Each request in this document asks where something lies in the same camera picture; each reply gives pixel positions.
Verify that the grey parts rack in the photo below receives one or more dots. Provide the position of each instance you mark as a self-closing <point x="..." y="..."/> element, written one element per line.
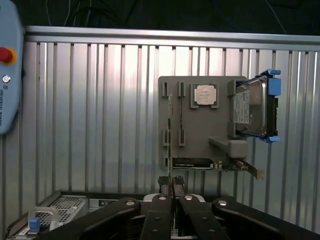
<point x="200" y="125"/>

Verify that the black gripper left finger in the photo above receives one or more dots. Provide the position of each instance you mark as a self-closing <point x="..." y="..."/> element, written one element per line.
<point x="155" y="220"/>

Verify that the silver CPU chip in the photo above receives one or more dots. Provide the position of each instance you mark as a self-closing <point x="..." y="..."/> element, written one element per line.
<point x="205" y="94"/>

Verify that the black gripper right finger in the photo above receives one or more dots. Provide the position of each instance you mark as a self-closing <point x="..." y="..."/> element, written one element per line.
<point x="197" y="220"/>

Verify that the graphics card with metal bracket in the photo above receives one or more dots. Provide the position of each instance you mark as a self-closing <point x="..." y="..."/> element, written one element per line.
<point x="192" y="162"/>

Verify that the grey teach pendant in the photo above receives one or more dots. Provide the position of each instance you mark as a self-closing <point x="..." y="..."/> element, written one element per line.
<point x="10" y="87"/>

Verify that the hard disk in blue carrier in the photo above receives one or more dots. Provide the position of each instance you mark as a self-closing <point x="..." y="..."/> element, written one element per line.
<point x="252" y="100"/>

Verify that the black open PC case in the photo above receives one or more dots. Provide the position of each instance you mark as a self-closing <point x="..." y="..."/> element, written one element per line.
<point x="67" y="207"/>

